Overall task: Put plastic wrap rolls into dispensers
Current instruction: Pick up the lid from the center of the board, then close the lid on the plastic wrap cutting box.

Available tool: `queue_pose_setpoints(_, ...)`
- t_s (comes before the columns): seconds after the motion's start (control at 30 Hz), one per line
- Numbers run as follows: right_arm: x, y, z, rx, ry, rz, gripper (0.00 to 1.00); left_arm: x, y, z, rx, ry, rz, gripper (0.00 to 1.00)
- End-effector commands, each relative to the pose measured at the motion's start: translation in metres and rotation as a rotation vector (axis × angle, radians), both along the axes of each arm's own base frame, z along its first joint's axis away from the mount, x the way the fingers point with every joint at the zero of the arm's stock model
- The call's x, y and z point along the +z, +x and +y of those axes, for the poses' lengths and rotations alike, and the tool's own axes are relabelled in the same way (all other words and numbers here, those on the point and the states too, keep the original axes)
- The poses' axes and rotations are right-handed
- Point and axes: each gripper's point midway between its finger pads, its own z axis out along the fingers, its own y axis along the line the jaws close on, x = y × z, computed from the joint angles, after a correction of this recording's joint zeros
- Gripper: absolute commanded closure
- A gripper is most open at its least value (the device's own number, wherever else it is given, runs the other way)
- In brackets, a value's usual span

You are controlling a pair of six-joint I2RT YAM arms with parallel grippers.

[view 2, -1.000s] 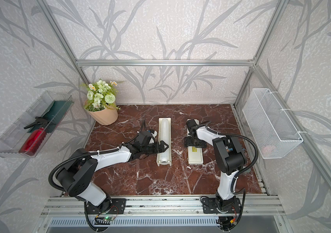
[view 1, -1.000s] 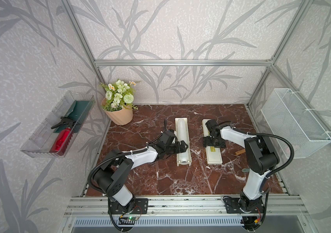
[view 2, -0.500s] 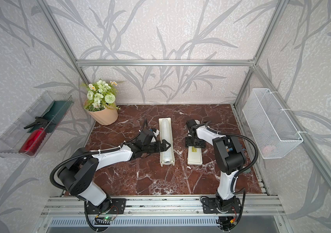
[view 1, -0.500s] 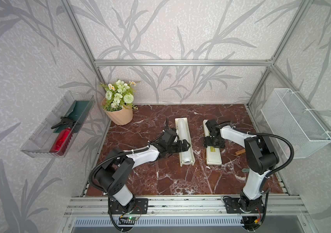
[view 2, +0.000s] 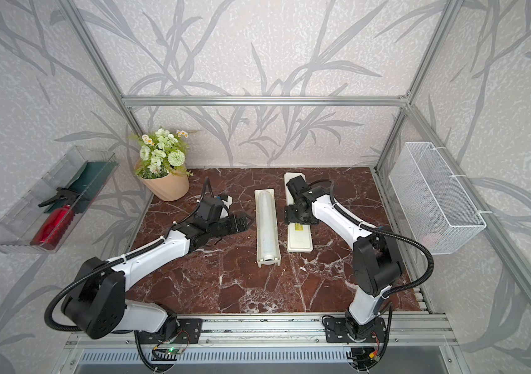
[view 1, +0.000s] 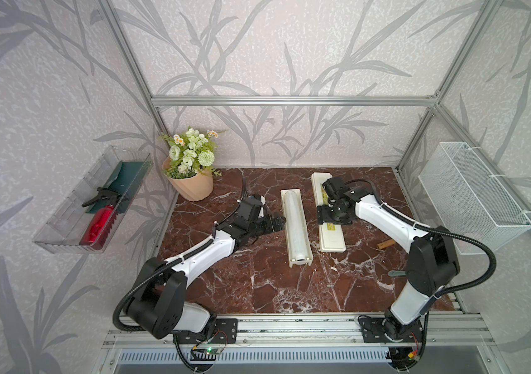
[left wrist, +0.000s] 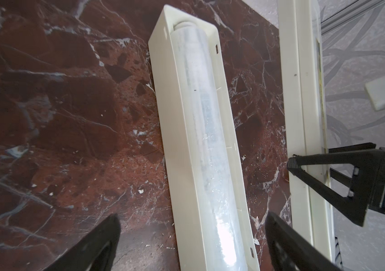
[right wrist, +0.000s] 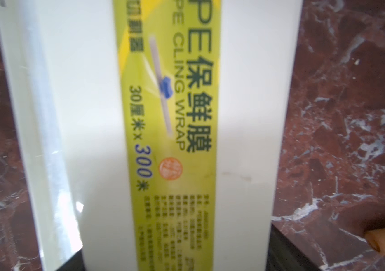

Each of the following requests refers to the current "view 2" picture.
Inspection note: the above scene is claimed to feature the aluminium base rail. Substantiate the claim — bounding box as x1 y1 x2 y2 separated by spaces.
63 312 459 350

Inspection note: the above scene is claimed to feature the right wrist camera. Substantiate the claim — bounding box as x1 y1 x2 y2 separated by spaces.
286 175 309 201

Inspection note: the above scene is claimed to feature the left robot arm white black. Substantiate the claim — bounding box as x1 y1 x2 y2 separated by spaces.
44 213 254 339

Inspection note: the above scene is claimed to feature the green cloth in tray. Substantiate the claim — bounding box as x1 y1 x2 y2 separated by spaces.
45 161 117 214

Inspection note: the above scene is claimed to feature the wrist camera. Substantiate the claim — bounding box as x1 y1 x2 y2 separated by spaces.
196 195 233 221
286 175 309 201

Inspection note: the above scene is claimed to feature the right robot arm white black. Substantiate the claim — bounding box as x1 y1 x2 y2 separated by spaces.
285 177 435 327

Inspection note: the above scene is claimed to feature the green circuit board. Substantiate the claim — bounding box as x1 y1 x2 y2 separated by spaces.
151 345 188 362

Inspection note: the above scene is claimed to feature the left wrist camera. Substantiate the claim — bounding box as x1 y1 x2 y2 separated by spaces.
196 195 233 221

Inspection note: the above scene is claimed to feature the red spray bottle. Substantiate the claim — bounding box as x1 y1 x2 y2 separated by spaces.
30 188 79 251

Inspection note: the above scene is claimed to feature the cream plastic wrap dispenser base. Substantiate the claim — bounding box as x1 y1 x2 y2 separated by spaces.
255 189 281 268

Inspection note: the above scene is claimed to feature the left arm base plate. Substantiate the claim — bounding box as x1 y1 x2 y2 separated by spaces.
139 318 203 345

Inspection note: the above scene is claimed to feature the clear plastic wall tray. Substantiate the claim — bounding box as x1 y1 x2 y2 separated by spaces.
0 146 118 254

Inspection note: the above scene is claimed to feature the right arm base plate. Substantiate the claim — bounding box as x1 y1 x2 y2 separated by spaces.
321 315 388 344

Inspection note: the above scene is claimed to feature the clear plastic wrap roll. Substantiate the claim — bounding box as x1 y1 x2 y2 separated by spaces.
258 191 277 264

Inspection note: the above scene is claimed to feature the potted white flower plant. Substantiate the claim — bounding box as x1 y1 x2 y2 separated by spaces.
134 128 191 202

